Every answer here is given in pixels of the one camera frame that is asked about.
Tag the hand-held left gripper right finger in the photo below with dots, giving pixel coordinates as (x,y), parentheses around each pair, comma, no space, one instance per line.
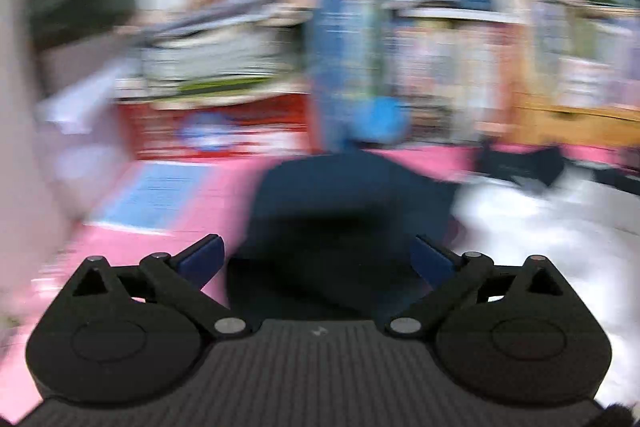
(430,262)

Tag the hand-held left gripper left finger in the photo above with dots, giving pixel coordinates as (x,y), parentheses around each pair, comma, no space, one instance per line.
(200,262)

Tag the navy and white jacket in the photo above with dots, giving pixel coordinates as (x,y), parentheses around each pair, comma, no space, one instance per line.
(350,207)

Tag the wooden drawer organizer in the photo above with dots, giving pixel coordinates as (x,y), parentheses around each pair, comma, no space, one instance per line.
(575,124)

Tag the light blue booklet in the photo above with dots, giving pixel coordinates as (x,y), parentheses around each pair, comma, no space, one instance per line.
(150,197)

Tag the row of short colourful books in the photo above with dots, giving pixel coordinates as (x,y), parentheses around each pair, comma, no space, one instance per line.
(440,72)

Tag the row of green-spined books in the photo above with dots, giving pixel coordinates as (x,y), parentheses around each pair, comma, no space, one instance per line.
(590,57)

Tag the red plastic crate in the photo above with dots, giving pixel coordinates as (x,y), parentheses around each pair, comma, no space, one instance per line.
(160,132)

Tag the loose white papers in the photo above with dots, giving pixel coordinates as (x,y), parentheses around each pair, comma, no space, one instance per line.
(75,102)

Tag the stack of workbooks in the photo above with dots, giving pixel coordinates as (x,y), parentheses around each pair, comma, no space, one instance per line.
(210,57)

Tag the row of tall thin books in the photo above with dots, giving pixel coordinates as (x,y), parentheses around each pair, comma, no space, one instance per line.
(345,57)

